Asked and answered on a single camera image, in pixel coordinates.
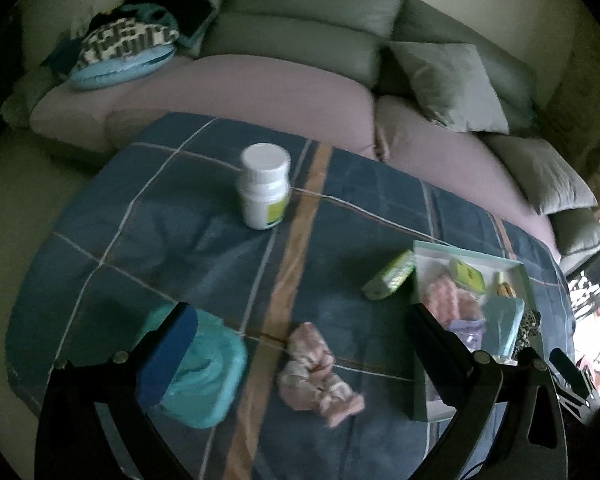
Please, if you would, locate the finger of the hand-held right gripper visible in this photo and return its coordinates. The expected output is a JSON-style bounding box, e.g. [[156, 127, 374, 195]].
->
[[549, 347, 593, 401]]

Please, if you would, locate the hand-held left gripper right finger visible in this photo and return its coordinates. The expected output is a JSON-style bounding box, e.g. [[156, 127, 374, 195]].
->
[[409, 304, 568, 480]]

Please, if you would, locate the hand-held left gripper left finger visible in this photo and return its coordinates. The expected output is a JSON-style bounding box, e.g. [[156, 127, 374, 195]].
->
[[35, 301, 199, 480]]

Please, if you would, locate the purple cartoon wet wipes pack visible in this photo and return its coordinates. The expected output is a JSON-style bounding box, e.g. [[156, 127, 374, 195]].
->
[[447, 317, 487, 353]]

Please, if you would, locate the teal plastic wipes box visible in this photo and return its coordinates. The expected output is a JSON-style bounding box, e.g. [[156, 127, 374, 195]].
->
[[140, 302, 248, 429]]

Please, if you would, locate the leopard print scrunchie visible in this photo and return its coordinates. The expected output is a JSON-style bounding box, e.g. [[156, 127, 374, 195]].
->
[[515, 308, 542, 356]]

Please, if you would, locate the white box lid teal rim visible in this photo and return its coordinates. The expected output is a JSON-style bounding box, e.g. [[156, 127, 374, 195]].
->
[[411, 240, 541, 423]]

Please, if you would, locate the pink scrunchie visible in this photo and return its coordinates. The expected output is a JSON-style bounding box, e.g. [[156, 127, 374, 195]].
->
[[278, 322, 367, 428]]

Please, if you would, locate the white pill bottle green label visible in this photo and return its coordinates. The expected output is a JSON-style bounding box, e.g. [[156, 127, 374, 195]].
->
[[236, 143, 292, 231]]

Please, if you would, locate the blue plaid blanket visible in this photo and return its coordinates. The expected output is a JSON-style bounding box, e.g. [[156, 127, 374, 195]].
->
[[5, 112, 578, 480]]

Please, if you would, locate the mauve sofa seat cushion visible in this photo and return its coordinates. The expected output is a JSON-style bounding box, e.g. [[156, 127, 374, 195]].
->
[[375, 95, 561, 256], [29, 54, 376, 161]]

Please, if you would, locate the grey throw cushion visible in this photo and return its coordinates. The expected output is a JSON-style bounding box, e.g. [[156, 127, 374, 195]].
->
[[482, 134, 599, 216], [387, 41, 511, 135]]

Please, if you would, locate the grey green sofa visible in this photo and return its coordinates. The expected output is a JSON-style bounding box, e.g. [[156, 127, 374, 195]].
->
[[0, 0, 600, 271]]

